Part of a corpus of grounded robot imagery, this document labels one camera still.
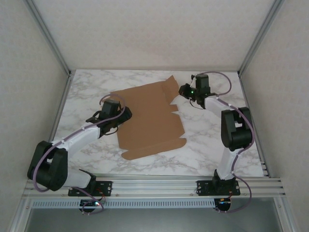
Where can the aluminium side rail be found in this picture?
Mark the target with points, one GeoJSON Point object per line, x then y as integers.
{"type": "Point", "coordinates": [247, 104]}
{"type": "Point", "coordinates": [64, 101]}

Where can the small black controller board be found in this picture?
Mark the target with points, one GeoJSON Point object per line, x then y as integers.
{"type": "Point", "coordinates": [90, 204]}
{"type": "Point", "coordinates": [223, 205]}

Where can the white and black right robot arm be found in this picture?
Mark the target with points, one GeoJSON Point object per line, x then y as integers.
{"type": "Point", "coordinates": [231, 130]}

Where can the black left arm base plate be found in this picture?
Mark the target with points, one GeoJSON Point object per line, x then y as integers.
{"type": "Point", "coordinates": [106, 187]}

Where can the aluminium mounting rail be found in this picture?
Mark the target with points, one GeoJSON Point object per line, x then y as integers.
{"type": "Point", "coordinates": [154, 186]}

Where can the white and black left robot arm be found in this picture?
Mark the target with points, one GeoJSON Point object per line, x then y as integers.
{"type": "Point", "coordinates": [79, 140]}

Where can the brown cardboard box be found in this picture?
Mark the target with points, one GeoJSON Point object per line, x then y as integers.
{"type": "Point", "coordinates": [149, 116]}

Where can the aluminium frame post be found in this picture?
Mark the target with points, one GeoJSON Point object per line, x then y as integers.
{"type": "Point", "coordinates": [260, 36]}
{"type": "Point", "coordinates": [49, 36]}

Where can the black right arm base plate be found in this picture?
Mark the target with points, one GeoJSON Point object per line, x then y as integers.
{"type": "Point", "coordinates": [205, 188]}

